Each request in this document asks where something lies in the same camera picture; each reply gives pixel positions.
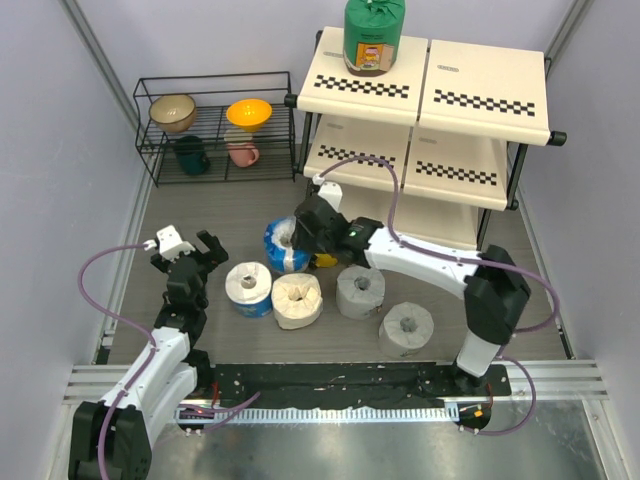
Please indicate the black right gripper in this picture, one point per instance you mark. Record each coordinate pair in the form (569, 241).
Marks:
(302, 241)

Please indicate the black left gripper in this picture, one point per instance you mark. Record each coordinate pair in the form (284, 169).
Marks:
(214, 257)

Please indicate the blue striped plastic-wrapped roll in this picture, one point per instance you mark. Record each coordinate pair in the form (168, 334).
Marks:
(281, 255)

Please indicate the white roll blue base wrap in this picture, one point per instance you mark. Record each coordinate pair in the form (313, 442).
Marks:
(248, 286)

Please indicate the green paper towel roll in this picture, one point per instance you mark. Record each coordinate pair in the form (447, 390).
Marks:
(372, 31)

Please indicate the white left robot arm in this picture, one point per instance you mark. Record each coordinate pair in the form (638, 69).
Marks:
(113, 438)

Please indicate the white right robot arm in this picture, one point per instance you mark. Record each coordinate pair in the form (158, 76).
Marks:
(493, 291)

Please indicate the cream three-tier shelf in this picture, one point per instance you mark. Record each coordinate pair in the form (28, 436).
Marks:
(437, 143)

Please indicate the yellow mug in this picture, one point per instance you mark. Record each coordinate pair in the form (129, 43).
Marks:
(321, 260)

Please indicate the cream wrapped roll front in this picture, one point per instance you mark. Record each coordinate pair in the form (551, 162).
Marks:
(297, 300)

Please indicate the grey wrapped roll rear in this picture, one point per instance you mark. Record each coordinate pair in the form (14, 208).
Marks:
(360, 292)

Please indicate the grey wrapped roll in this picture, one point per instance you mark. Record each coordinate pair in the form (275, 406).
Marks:
(360, 292)
(405, 330)

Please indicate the pink mug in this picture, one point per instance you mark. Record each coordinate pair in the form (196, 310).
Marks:
(241, 148)

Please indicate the dark green mug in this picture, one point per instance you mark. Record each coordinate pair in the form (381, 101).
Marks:
(190, 153)

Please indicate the orange bowl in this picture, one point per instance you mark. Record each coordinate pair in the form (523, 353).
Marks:
(249, 114)

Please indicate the grey wrapped roll front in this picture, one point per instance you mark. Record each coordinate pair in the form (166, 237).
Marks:
(405, 330)

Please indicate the beige ceramic bowl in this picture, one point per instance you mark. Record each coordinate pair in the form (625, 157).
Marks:
(173, 113)

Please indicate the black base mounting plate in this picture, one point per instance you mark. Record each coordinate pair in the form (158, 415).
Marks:
(338, 386)

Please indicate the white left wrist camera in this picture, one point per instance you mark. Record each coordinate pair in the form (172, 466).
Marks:
(171, 245)

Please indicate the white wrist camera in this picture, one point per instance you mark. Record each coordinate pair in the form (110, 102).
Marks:
(329, 191)
(171, 245)

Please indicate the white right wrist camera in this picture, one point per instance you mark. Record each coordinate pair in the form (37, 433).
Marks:
(329, 191)

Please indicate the black wire rack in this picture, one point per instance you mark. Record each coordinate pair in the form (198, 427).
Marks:
(213, 94)

